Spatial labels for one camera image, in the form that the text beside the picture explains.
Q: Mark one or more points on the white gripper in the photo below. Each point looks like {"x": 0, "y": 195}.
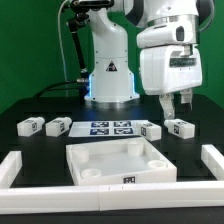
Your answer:
{"x": 170, "y": 60}

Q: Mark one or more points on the white square tabletop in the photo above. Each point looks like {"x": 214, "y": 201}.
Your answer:
{"x": 126, "y": 161}

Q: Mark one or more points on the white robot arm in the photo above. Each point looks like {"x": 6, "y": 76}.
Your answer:
{"x": 111, "y": 84}

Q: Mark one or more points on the paper sheet with fiducial markers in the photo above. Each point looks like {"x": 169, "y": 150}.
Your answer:
{"x": 103, "y": 128}

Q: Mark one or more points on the white U-shaped obstacle fence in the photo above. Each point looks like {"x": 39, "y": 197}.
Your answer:
{"x": 101, "y": 198}

